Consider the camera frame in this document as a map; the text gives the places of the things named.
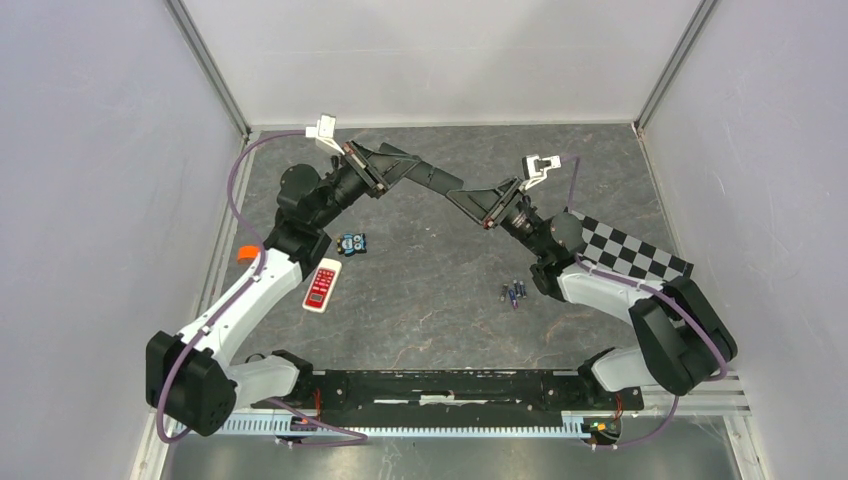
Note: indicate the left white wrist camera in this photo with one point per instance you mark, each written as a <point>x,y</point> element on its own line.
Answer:
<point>323,134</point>

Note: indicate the orange tape roll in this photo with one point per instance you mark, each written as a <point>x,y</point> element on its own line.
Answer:
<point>247,254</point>

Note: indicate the grey slotted cable duct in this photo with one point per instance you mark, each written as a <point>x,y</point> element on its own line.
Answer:
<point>283,424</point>

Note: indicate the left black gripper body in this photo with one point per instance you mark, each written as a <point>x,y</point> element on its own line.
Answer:
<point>376,182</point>

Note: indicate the red white remote control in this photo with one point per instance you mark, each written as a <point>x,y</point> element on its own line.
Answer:
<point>322,285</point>

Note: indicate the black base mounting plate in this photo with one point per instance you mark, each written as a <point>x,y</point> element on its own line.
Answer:
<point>455,398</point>

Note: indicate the black white checkerboard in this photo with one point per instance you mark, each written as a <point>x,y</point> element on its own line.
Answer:
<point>628,255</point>

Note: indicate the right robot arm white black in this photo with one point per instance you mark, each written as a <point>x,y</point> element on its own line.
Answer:
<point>681,341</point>

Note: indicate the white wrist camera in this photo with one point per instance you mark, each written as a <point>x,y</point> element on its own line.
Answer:
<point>535,169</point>
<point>323,134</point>

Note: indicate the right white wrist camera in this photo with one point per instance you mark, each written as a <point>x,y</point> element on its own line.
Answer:
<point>535,169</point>

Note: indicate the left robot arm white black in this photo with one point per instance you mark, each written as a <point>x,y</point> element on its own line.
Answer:
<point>191,381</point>

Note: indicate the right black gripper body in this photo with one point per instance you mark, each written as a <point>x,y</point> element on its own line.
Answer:
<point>490,217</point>

